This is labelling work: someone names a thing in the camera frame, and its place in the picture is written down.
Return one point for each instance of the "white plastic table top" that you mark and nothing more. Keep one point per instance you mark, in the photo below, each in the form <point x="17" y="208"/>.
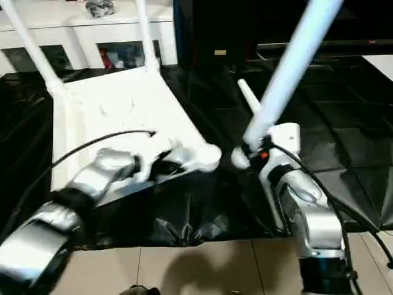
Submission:
<point x="123" y="104"/>

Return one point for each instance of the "white plastic table leg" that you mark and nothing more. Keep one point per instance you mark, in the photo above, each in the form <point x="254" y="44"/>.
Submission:
<point x="288" y="67"/>
<point x="146" y="34"/>
<point x="249" y="98"/>
<point x="27" y="43"/>

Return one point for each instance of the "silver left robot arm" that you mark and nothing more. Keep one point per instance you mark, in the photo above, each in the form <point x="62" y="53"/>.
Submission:
<point x="73" y="190"/>

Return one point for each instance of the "black work mat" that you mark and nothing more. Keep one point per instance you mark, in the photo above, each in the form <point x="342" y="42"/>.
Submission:
<point x="350" y="123"/>

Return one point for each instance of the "toy figures behind cabinet glass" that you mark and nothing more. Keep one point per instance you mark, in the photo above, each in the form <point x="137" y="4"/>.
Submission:
<point x="123" y="56"/>

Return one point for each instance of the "silver left leg black foot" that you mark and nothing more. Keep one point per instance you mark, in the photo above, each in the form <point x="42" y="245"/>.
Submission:
<point x="136" y="291"/>

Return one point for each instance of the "black tv cabinet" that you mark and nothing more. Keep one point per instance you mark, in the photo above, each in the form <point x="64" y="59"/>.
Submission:
<point x="245" y="24"/>

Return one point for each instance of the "white cabinet with glass doors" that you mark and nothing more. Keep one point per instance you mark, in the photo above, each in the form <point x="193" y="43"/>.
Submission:
<point x="80" y="27"/>

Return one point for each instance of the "grey plush toy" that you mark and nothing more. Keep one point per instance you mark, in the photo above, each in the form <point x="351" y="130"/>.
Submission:
<point x="100" y="7"/>

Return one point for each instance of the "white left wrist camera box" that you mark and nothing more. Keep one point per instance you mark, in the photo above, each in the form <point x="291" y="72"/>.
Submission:
<point x="156" y="153"/>

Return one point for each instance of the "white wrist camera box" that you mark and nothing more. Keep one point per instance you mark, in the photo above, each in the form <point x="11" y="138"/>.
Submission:
<point x="156" y="153"/>
<point x="285" y="144"/>

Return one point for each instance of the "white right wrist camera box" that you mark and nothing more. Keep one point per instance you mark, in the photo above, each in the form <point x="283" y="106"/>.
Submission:
<point x="285" y="144"/>

